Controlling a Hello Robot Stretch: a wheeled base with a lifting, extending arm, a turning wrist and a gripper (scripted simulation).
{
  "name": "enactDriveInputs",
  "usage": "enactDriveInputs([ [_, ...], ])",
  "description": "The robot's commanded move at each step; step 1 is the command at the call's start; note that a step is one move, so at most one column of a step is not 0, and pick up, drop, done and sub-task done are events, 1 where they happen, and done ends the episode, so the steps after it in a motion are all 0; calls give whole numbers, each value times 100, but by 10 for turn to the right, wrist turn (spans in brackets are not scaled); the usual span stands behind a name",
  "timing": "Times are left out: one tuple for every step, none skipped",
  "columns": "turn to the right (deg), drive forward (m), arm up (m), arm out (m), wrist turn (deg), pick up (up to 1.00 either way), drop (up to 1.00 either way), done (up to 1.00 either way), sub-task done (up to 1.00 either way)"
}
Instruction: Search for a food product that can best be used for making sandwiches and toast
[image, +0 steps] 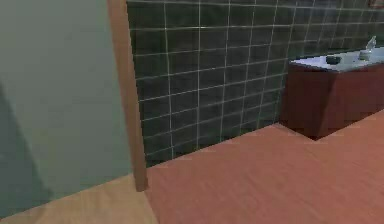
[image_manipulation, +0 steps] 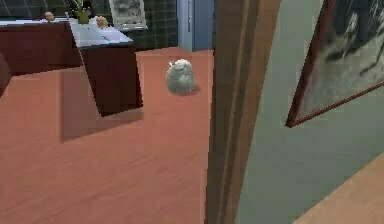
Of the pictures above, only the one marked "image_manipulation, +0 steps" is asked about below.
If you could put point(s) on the red framed wall picture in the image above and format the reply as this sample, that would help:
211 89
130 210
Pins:
346 56

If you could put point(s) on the tan bread loaf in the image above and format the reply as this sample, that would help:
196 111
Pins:
102 22

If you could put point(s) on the brown wooden door frame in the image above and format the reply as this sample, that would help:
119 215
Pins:
233 110

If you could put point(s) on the white tied garbage bag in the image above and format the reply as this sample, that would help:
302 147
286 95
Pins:
180 77

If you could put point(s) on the pale blue room door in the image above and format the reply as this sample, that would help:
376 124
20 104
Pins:
196 24

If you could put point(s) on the dark red kitchen counter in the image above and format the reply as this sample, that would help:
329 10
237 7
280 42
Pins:
110 78

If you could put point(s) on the white framed wall picture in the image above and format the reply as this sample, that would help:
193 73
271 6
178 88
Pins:
128 13

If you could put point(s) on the green potted house plant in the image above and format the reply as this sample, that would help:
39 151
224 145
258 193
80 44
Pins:
81 12

